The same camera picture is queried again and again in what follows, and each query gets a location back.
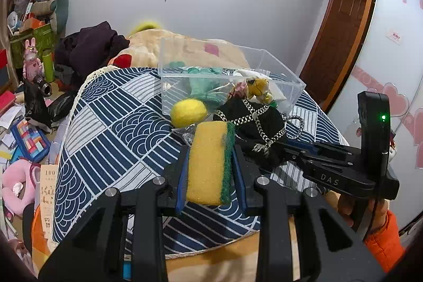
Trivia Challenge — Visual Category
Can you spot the yellow plush toy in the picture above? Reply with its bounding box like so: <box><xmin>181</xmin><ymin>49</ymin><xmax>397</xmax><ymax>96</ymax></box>
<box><xmin>128</xmin><ymin>21</ymin><xmax>161</xmax><ymax>36</ymax></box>

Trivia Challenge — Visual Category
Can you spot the orange right sleeve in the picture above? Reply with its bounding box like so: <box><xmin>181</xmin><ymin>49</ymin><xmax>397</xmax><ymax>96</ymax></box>
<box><xmin>364</xmin><ymin>210</ymin><xmax>405</xmax><ymax>273</ymax></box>

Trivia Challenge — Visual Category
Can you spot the green bottle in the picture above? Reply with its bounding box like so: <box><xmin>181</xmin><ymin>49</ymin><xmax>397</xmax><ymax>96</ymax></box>
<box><xmin>42</xmin><ymin>49</ymin><xmax>54</xmax><ymax>83</ymax></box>

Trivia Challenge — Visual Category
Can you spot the grey green plush toy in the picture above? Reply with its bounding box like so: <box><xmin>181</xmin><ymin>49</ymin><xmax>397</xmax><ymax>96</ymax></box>
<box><xmin>31</xmin><ymin>0</ymin><xmax>70</xmax><ymax>37</ymax></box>

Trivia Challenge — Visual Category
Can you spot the dark purple clothing pile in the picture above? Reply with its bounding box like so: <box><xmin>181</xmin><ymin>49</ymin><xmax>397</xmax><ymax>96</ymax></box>
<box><xmin>54</xmin><ymin>21</ymin><xmax>130</xmax><ymax>78</ymax></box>

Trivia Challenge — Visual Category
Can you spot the green cardboard box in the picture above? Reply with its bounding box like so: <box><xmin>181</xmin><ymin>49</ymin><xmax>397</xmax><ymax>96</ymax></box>
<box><xmin>9</xmin><ymin>22</ymin><xmax>57</xmax><ymax>70</ymax></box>

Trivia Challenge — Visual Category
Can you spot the brown wooden door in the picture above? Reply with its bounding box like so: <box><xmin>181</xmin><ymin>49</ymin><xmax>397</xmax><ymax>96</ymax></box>
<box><xmin>300</xmin><ymin>0</ymin><xmax>367</xmax><ymax>111</ymax></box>

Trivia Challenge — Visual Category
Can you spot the clear plastic storage bin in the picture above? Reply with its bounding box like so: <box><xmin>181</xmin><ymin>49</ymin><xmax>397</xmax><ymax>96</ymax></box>
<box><xmin>158</xmin><ymin>45</ymin><xmax>305</xmax><ymax>115</ymax></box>

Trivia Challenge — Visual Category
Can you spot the black plastic bag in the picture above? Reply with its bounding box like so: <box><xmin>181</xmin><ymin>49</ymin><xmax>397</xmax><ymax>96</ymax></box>
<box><xmin>24</xmin><ymin>80</ymin><xmax>77</xmax><ymax>132</ymax></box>

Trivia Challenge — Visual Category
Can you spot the beige patchwork blanket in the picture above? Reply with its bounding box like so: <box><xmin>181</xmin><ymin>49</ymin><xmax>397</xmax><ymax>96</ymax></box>
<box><xmin>108</xmin><ymin>29</ymin><xmax>250</xmax><ymax>69</ymax></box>

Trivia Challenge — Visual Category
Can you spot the black chain hat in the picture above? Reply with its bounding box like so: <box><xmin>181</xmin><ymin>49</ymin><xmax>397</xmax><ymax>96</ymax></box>
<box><xmin>214</xmin><ymin>97</ymin><xmax>305</xmax><ymax>158</ymax></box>

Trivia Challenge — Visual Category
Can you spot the pink bunny doll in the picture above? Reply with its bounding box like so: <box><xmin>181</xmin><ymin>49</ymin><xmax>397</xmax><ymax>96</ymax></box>
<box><xmin>23</xmin><ymin>37</ymin><xmax>44</xmax><ymax>82</ymax></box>

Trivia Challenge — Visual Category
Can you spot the pink plush pillow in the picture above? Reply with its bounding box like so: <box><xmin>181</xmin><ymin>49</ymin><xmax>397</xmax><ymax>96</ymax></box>
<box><xmin>1</xmin><ymin>159</ymin><xmax>41</xmax><ymax>216</ymax></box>

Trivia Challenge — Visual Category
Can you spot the yellow green sponge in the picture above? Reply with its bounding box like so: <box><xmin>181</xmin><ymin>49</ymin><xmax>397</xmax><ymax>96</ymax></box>
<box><xmin>186</xmin><ymin>121</ymin><xmax>235</xmax><ymax>206</ymax></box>

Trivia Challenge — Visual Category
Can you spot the blue white patterned tablecloth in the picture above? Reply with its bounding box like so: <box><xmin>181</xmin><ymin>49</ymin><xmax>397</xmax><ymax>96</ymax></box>
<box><xmin>52</xmin><ymin>66</ymin><xmax>351</xmax><ymax>259</ymax></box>

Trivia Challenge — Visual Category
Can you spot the green knitted cloth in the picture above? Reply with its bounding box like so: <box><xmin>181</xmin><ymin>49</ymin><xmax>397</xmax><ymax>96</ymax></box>
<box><xmin>166</xmin><ymin>61</ymin><xmax>229</xmax><ymax>107</ymax></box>

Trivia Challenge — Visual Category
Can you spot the white wardrobe sliding door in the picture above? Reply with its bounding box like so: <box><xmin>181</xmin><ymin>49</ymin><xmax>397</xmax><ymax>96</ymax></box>
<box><xmin>328</xmin><ymin>0</ymin><xmax>422</xmax><ymax>229</ymax></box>

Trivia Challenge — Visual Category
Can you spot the right hand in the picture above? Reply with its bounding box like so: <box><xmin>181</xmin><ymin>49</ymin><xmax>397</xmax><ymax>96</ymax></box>
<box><xmin>325</xmin><ymin>191</ymin><xmax>391</xmax><ymax>233</ymax></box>

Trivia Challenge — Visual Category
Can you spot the yellow felt ball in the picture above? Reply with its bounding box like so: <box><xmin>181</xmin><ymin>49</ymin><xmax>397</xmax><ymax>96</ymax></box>
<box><xmin>170</xmin><ymin>99</ymin><xmax>208</xmax><ymax>128</ymax></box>

